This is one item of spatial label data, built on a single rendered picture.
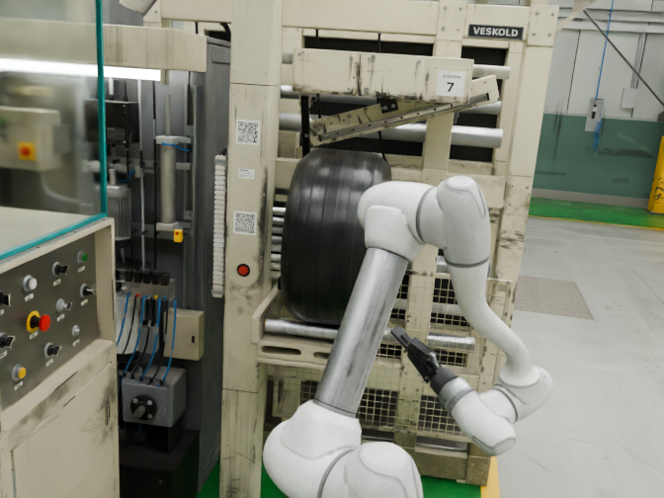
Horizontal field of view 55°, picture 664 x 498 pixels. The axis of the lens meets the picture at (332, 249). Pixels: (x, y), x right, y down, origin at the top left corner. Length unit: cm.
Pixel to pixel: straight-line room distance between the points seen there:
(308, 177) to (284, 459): 85
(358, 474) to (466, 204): 59
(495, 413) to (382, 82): 114
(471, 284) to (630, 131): 1012
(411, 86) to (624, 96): 935
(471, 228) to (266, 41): 94
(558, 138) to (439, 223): 994
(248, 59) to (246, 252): 60
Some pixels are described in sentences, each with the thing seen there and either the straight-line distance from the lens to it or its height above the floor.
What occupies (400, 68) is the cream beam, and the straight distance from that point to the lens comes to 220.
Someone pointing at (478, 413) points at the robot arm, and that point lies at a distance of 167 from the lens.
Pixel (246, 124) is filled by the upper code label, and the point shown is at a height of 153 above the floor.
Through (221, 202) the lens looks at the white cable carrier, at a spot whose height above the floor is 128.
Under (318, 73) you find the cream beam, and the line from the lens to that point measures 223.
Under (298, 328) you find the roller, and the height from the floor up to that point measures 91.
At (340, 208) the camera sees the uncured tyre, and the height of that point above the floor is 133.
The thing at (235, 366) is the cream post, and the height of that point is 71.
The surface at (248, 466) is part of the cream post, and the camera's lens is 242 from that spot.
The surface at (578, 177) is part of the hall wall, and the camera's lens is 1140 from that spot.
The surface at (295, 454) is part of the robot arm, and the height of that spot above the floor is 91.
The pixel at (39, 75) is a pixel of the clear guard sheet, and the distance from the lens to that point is 160.
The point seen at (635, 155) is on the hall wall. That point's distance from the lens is 1153.
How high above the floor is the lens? 168
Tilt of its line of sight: 15 degrees down
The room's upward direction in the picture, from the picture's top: 4 degrees clockwise
